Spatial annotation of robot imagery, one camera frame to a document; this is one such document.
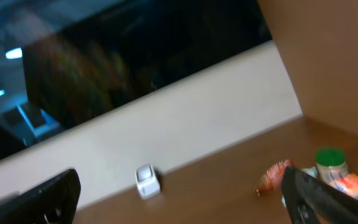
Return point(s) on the dark glass window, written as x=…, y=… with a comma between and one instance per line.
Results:
x=65, y=62

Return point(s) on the green lid jar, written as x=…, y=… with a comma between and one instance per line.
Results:
x=331, y=163

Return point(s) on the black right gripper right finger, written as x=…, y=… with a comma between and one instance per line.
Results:
x=306, y=196

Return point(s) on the white barcode scanner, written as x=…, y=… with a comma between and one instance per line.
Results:
x=147, y=182

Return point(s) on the orange tissue pack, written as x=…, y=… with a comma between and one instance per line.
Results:
x=347, y=185

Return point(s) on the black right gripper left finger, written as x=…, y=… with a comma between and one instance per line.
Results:
x=53, y=201

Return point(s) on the red Top chocolate bar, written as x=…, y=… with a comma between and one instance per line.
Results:
x=272, y=178

